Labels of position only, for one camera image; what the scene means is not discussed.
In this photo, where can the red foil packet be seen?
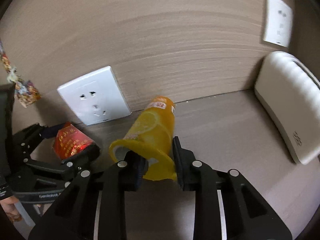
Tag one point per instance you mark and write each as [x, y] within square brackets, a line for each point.
[70, 141]

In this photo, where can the colourful sticker strip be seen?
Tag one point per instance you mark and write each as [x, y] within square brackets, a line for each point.
[25, 91]

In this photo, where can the white wall socket lower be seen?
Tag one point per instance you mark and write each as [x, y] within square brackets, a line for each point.
[95, 97]

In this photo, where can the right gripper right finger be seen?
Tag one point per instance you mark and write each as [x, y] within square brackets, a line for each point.
[225, 198]

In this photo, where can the white wall socket upper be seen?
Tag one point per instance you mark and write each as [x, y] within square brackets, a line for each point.
[278, 23]

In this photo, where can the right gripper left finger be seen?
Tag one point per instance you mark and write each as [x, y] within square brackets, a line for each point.
[93, 205]

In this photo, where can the white tissue box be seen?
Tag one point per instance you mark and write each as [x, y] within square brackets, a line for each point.
[289, 92]

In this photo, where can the white wall socket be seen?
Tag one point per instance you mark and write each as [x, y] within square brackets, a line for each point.
[278, 23]
[95, 97]

